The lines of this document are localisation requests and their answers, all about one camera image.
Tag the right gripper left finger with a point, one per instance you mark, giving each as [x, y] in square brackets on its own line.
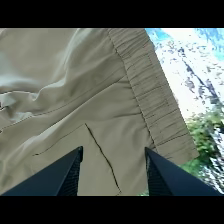
[60, 180]

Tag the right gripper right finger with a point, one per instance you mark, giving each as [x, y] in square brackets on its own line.
[170, 181]

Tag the brown pants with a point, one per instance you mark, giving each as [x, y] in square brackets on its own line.
[76, 86]

